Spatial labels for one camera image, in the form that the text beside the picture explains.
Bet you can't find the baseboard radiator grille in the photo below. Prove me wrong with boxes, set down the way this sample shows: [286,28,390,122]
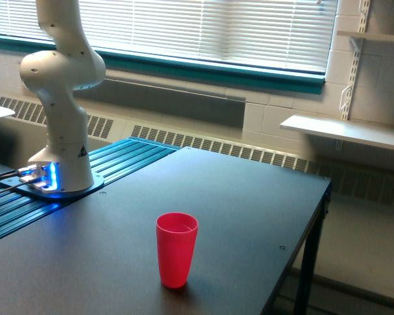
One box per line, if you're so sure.
[0,93,394,207]

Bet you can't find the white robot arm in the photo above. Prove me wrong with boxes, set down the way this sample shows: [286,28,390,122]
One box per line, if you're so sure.
[20,1,106,194]

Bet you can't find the white upper wall shelf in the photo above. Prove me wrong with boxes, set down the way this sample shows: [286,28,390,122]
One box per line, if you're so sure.
[337,30,394,43]

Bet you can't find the teal window sill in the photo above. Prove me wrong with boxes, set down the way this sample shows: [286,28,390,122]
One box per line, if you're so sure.
[0,33,326,95]

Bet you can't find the black table leg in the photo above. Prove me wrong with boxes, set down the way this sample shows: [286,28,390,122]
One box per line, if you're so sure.
[293,182,332,314]

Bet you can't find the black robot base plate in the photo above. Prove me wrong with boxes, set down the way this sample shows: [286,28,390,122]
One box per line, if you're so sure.
[0,172,104,201]

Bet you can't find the red plastic cup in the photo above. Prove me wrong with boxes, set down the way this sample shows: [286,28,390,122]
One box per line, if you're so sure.
[156,213,198,289]

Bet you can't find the white lower wall shelf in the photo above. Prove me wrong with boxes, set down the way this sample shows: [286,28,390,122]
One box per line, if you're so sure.
[280,115,394,150]

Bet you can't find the white wall shelf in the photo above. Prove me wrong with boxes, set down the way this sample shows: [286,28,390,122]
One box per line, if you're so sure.
[280,115,394,150]
[337,30,394,43]

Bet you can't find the black cables at base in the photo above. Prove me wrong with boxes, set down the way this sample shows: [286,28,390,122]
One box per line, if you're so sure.
[0,167,30,198]

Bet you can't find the white slotted shelf rail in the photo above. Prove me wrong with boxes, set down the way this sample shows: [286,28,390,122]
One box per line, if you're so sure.
[338,1,370,121]

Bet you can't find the blue aluminium rail platform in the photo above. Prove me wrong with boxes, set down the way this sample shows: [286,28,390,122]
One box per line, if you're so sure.
[0,137,179,239]

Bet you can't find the white window blinds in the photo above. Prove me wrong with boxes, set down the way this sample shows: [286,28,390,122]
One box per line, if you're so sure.
[0,1,338,75]

